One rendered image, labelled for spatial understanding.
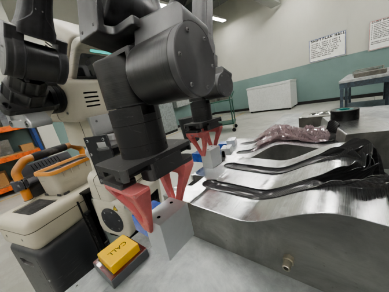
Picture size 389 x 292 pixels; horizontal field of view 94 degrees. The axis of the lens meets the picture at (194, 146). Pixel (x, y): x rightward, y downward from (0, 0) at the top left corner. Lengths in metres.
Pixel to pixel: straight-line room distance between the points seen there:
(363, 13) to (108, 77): 7.48
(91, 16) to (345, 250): 0.37
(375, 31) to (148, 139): 7.38
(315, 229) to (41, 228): 0.84
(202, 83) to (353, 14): 7.45
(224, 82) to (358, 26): 7.14
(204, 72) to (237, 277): 0.32
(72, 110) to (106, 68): 0.45
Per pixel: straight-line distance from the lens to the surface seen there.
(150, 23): 0.19
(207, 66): 0.17
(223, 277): 0.38
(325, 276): 0.35
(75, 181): 0.99
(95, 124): 0.65
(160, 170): 0.21
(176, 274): 0.40
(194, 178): 0.52
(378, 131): 0.68
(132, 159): 0.21
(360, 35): 7.51
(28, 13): 0.53
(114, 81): 0.20
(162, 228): 0.24
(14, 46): 0.51
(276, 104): 7.08
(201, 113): 0.50
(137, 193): 0.20
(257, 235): 0.34
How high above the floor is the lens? 1.10
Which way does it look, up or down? 15 degrees down
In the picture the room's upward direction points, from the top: 12 degrees counter-clockwise
